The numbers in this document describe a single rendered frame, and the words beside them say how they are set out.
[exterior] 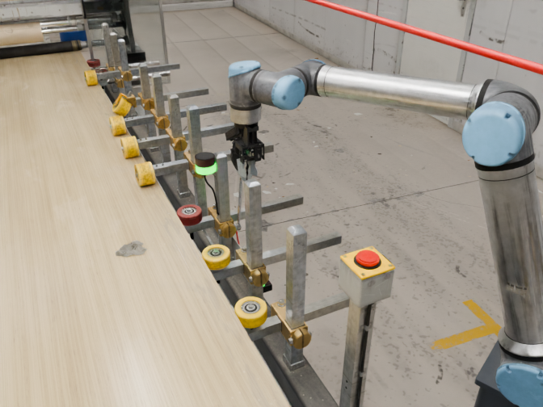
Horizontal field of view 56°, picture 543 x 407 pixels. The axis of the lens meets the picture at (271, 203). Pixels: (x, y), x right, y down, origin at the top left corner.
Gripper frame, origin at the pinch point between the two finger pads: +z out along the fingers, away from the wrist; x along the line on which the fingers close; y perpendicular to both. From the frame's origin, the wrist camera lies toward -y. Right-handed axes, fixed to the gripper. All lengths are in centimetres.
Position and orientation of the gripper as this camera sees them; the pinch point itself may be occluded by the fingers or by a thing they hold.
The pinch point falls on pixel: (245, 177)
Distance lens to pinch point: 160.9
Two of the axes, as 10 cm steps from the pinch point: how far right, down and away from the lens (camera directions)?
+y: 4.3, 4.6, -7.8
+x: 9.0, -2.3, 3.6
